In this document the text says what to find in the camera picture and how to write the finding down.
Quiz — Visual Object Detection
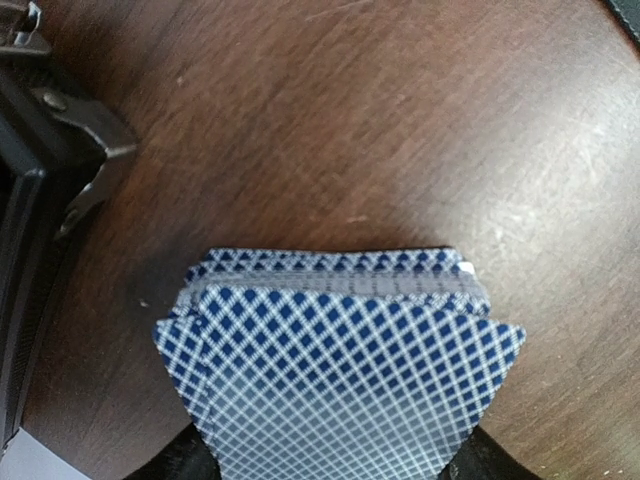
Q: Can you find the grey card deck box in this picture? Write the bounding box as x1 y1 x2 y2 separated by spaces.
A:
153 248 526 479

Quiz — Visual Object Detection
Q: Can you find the black poker set case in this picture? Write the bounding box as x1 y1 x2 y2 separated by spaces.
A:
1 1 138 446

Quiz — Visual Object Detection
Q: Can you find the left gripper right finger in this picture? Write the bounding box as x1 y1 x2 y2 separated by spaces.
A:
442 426 540 480

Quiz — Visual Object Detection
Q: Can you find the round black poker mat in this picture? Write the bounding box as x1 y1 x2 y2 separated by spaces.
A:
604 0 640 46

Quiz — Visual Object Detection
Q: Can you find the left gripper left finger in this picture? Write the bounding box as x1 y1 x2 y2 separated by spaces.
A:
125 424 221 480

